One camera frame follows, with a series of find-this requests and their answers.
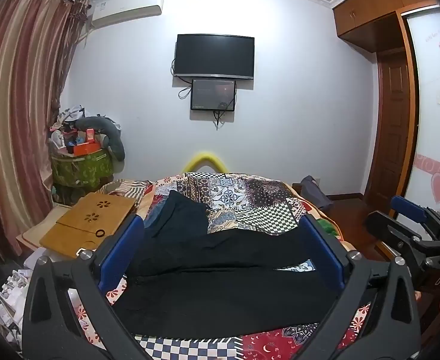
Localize black cable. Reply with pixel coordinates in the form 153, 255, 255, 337
213, 100, 236, 130
178, 76, 193, 100

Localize small black wall monitor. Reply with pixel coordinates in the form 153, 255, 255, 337
190, 78, 237, 112

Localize wooden overhead cabinet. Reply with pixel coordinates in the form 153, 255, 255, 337
332, 0, 440, 54

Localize white heart-print wardrobe door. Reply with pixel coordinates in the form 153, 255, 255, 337
400, 5, 440, 216

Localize orange box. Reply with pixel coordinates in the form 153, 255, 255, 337
73, 140, 102, 157

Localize pile of white packets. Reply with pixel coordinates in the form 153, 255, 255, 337
0, 253, 39, 347

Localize beige bedside table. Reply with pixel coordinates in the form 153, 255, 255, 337
15, 202, 76, 253

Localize grey bag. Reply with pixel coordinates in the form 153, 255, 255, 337
300, 175, 334, 211

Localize bamboo lap desk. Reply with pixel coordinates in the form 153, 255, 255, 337
39, 192, 138, 259

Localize black wall television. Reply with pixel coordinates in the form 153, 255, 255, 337
173, 34, 255, 81

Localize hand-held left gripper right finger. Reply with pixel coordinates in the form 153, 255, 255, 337
298, 214, 423, 360

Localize grey neck pillow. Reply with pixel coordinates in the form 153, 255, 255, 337
75, 116, 126, 162

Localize brown wooden door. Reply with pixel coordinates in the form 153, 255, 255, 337
362, 50, 412, 208

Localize green fabric bin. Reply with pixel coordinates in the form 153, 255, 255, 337
51, 150, 114, 190

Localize folded dark pants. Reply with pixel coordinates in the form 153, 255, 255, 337
145, 190, 210, 238

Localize striped pink curtain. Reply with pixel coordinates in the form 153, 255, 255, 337
0, 0, 89, 259

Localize black pants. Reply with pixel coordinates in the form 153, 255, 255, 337
113, 219, 355, 340

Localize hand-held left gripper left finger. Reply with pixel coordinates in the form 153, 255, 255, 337
21, 214, 150, 360

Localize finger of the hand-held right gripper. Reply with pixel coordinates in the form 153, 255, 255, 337
390, 196, 437, 227
364, 211, 428, 261

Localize striped cloth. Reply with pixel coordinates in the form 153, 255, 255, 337
100, 179, 154, 200

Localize blue jeans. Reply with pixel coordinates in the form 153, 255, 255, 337
144, 202, 168, 230

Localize white air conditioner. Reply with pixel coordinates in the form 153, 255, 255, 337
86, 0, 165, 29

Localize patchwork printed quilt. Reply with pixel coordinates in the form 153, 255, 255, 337
68, 172, 372, 360

